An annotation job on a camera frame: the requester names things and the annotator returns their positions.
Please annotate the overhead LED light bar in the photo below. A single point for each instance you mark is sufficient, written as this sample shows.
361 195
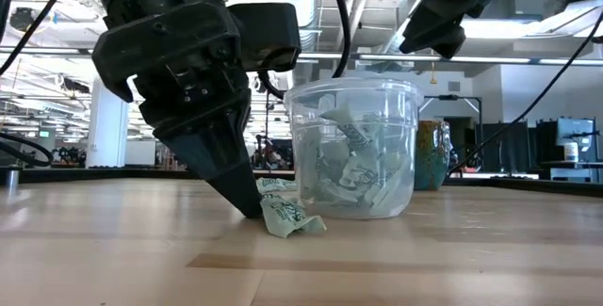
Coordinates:
367 56

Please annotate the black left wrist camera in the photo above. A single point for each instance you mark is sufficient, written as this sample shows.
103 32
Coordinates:
268 37

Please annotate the small silver metal post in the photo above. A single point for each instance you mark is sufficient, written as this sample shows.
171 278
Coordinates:
12 181

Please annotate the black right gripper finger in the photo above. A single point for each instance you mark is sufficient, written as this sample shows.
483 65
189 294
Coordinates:
421 33
450 35

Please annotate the black partition screen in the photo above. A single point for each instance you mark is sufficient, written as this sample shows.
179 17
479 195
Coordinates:
499 146

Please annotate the yellow hanging tag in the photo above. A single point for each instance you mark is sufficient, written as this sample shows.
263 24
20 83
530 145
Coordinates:
433 79

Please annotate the clear plastic round container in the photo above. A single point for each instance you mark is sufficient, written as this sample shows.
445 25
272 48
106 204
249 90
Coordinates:
400 108

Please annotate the grey machine cabinet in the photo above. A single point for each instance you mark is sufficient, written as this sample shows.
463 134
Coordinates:
586 129

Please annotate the black aluminium table frame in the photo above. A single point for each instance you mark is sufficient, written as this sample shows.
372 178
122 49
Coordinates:
70 174

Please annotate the glazed ceramic mug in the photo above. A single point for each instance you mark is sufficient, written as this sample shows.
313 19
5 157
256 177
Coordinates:
433 155

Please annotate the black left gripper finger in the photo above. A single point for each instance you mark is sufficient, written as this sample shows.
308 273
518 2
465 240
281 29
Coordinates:
207 150
247 155

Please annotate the white building pillar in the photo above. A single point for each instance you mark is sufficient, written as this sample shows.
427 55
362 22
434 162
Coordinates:
106 141

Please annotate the white board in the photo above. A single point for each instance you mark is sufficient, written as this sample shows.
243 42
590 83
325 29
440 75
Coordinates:
140 153

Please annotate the white canister blue label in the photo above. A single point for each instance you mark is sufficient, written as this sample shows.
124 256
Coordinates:
571 151

